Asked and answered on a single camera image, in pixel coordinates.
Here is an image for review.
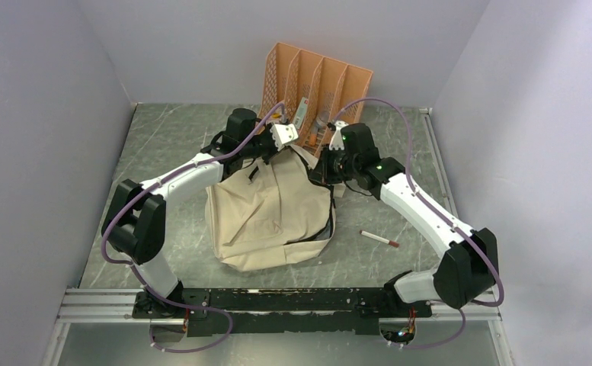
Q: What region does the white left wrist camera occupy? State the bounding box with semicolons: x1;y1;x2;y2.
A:
270;124;299;151

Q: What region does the white red pen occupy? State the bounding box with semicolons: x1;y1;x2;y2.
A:
360;230;399;248

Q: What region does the orange plastic file organizer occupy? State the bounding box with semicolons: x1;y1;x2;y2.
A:
260;43;373;157

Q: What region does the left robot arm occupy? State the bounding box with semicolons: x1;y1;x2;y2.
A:
101;108;277;317

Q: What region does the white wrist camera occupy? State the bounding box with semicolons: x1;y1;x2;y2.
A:
270;124;299;151
328;120;348;151

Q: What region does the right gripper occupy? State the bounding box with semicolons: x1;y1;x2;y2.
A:
309;143;359;185

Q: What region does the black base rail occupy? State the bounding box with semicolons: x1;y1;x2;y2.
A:
132;287;432;337

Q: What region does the green white box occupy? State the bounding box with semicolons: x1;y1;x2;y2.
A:
293;97;309;130

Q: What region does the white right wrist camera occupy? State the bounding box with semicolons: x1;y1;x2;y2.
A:
328;120;348;151

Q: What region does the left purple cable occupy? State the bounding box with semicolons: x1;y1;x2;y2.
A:
100;101;289;354

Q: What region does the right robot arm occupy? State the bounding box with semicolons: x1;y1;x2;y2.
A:
309;121;499;316

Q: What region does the beige canvas backpack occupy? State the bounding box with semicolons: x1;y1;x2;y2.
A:
206;146;336;272

